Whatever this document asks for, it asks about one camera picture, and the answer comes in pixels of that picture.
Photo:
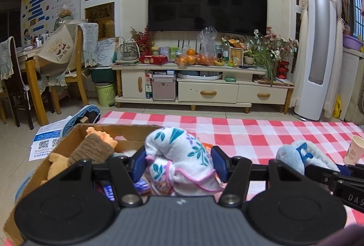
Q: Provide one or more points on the dark green storage box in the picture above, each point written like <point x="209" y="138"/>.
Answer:
<point x="102" y="75"/>

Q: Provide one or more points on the yellow plastic bottle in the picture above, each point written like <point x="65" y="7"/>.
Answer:
<point x="337" y="108"/>

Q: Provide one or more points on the green potted plant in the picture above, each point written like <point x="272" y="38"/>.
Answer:
<point x="260" y="61"/>

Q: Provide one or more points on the hanging paper sheets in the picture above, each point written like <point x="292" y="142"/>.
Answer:
<point x="106" y="52"/>

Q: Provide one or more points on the white floral towel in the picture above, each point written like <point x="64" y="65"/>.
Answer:
<point x="182" y="155"/>

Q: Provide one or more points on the wrapped gift basket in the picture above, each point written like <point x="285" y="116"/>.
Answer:
<point x="64" y="16"/>

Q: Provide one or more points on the pink storage case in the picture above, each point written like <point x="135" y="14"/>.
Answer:
<point x="164" y="88"/>

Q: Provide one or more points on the beige tote bag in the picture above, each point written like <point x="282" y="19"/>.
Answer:
<point x="57" y="49"/>

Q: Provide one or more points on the artificial flower bouquet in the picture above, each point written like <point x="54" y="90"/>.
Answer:
<point x="277" y="41"/>

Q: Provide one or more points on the red vase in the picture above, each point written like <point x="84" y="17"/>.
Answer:
<point x="283" y="69"/>

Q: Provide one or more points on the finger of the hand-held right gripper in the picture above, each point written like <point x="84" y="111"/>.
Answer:
<point x="352" y="173"/>
<point x="321" y="173"/>

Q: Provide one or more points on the purple basin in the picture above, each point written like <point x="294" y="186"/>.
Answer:
<point x="352" y="42"/>

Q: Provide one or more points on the dark wooden chair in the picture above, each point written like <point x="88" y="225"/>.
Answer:
<point x="14" y="86"/>

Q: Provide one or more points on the blue snack packet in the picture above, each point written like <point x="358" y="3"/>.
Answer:
<point x="106" y="192"/>
<point x="142" y="186"/>

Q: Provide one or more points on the white oval tray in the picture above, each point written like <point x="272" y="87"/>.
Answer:
<point x="199" y="75"/>

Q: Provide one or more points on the pile of oranges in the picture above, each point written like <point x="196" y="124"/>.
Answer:
<point x="193" y="59"/>

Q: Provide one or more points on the clear plastic bag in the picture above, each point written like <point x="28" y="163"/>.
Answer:
<point x="207" y="41"/>

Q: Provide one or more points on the bunch of bananas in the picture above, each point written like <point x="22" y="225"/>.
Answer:
<point x="219" y="63"/>

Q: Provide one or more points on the light green trash bin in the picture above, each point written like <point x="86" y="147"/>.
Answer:
<point x="105" y="95"/>

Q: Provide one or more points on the red flat box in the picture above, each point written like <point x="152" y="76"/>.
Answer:
<point x="153" y="59"/>

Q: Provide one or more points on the orange crocheted toy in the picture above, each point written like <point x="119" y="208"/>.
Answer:
<point x="106" y="138"/>

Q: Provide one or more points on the cardboard box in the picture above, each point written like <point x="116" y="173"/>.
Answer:
<point x="34" y="174"/>

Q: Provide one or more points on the cream television cabinet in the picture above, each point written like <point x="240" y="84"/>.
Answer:
<point x="207" y="92"/>

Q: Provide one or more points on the blue bag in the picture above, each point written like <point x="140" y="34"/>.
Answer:
<point x="82" y="118"/>

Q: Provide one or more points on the glass kettle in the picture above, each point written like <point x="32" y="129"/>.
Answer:
<point x="128" y="51"/>

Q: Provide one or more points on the red berry branches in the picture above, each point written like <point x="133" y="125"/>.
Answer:
<point x="143" y="41"/>

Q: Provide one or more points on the blue plush toy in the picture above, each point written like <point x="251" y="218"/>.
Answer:
<point x="290" y="157"/>

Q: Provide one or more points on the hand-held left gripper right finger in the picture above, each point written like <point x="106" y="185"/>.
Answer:
<point x="220" y="162"/>

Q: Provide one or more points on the pink checkered tablecloth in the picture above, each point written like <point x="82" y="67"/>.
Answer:
<point x="256" y="132"/>

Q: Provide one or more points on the wooden dining table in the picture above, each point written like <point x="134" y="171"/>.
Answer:
<point x="32" y="78"/>

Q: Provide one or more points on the printed paper sheets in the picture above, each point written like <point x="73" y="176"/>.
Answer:
<point x="45" y="140"/>

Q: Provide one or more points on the beige paper cup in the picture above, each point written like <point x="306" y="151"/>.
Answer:
<point x="355" y="152"/>

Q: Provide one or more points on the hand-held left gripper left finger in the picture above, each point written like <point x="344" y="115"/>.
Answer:
<point x="139" y="163"/>

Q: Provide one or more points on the small green box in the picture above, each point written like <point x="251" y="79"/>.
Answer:
<point x="230" y="79"/>

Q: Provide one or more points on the gold picture frame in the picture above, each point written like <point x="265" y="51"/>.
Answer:
<point x="236" y="57"/>

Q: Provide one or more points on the wooden chair with lace cover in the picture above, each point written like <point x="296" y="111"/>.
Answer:
<point x="85" y="43"/>

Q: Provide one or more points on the brown knitted toy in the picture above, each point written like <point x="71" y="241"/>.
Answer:
<point x="91" y="149"/>

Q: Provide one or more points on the black television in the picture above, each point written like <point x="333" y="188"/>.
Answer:
<point x="207" y="1"/>

